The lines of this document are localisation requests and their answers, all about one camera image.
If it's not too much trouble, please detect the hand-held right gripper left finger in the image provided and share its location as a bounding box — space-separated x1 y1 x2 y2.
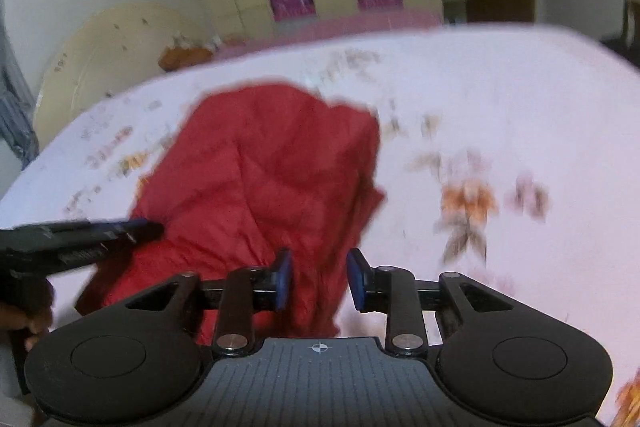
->
125 248 294 356

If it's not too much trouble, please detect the cream headboard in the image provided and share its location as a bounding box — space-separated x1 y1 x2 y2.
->
32 3 217 151

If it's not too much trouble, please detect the grey striped cloth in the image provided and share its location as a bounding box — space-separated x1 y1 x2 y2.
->
0 19 40 171

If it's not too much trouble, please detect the orange pillow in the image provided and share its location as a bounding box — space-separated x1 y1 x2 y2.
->
159 46 214 72

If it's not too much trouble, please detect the person's left hand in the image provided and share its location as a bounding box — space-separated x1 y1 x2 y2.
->
0 299 55 352

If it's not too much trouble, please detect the white floral bedsheet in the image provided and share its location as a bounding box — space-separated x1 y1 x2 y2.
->
0 23 640 427

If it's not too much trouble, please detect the red padded jacket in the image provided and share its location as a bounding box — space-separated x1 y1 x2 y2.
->
75 79 386 348

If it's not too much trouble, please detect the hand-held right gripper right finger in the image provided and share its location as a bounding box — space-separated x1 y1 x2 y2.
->
346 248 516 356

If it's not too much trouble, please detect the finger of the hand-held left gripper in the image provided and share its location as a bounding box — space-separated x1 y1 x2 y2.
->
90 218 166 250

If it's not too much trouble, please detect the wooden chair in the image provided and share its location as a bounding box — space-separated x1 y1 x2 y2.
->
599 0 640 68

